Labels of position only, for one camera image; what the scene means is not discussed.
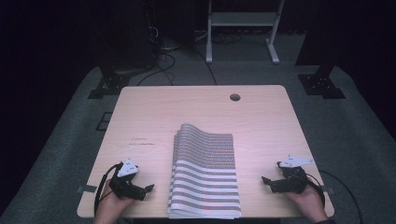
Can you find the person's right hand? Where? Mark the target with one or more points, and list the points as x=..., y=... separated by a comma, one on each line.
x=306, y=203

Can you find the grey tape strip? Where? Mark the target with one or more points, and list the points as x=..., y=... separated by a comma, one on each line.
x=86, y=188
x=327, y=189

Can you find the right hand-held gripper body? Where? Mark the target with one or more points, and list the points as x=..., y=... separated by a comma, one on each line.
x=292, y=179

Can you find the dark floor hatch frame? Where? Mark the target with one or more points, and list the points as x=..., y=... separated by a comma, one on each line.
x=101, y=126

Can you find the black stand base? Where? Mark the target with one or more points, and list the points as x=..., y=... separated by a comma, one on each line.
x=109, y=85
x=322, y=85

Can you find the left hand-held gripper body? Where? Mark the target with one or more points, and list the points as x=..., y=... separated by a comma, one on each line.
x=124, y=183

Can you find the striped grey white towel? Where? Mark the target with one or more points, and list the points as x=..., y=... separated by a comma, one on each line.
x=205, y=149

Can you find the white metal stand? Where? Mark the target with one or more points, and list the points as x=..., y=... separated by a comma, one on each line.
x=243, y=18

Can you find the stack of striped cloths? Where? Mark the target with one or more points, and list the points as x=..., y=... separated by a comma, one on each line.
x=204, y=205

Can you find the person's left hand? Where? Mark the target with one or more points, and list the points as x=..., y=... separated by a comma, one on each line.
x=112, y=207

